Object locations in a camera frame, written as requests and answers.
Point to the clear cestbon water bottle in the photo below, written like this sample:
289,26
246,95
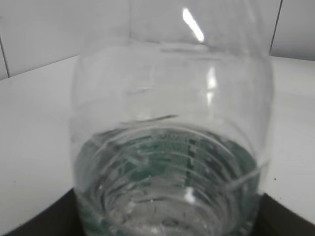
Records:
171,118

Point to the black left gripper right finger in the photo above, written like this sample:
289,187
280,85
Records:
276,220

